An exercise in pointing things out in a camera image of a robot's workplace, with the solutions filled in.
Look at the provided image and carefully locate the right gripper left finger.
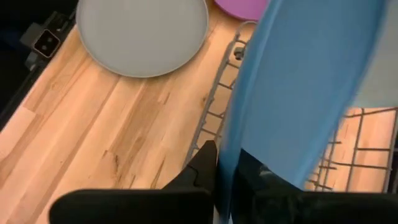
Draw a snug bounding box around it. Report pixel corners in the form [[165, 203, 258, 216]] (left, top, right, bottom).
[[49, 139, 218, 224]]

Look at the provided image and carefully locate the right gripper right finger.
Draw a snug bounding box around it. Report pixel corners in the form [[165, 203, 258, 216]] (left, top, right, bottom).
[[231, 148, 398, 224]]

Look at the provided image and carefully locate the large dark blue plate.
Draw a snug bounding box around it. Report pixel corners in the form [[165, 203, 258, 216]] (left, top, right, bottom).
[[216, 0, 389, 224]]

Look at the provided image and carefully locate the large light blue plate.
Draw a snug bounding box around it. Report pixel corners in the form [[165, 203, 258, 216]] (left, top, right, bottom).
[[349, 0, 398, 109]]

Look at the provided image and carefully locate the large gray plate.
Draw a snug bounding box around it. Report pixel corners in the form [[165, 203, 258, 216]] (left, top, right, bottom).
[[75, 0, 210, 78]]

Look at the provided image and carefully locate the purple plate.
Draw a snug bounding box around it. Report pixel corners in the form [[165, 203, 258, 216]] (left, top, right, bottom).
[[213, 0, 271, 22]]

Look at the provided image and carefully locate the black aluminium table frame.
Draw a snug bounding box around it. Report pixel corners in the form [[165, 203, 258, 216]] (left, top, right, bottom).
[[0, 9, 78, 131]]

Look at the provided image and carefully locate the gray wire dish rack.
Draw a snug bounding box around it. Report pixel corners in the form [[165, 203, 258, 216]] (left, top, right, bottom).
[[182, 20, 398, 194]]

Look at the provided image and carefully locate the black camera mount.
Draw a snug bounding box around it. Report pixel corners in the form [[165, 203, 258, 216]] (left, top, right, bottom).
[[20, 21, 62, 72]]

